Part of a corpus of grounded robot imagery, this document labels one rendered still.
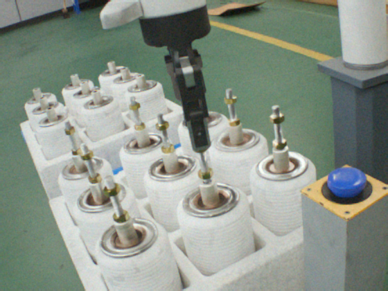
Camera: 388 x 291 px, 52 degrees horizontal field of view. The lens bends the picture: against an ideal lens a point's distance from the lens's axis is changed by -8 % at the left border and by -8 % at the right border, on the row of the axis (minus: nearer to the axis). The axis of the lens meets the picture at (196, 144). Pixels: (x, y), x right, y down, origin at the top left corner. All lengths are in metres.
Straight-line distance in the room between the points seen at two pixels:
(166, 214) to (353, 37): 0.46
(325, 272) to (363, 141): 0.42
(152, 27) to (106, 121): 0.59
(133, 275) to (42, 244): 0.57
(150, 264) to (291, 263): 0.20
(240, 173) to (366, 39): 0.34
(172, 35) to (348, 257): 0.28
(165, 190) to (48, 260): 0.45
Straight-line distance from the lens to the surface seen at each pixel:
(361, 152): 0.86
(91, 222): 0.60
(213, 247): 0.55
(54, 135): 0.99
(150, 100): 1.03
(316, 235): 0.46
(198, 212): 0.54
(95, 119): 1.01
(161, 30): 0.44
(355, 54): 0.82
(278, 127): 0.58
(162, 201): 0.64
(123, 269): 0.50
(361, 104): 0.82
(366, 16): 0.80
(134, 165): 0.73
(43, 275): 0.96
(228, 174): 0.68
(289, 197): 0.58
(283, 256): 0.58
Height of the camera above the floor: 0.56
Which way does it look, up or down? 26 degrees down
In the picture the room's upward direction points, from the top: 12 degrees counter-clockwise
